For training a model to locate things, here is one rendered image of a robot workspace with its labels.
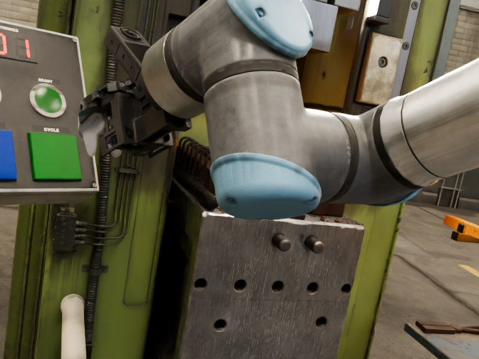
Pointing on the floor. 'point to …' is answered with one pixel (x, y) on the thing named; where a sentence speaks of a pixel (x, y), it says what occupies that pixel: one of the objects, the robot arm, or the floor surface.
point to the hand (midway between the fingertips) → (88, 127)
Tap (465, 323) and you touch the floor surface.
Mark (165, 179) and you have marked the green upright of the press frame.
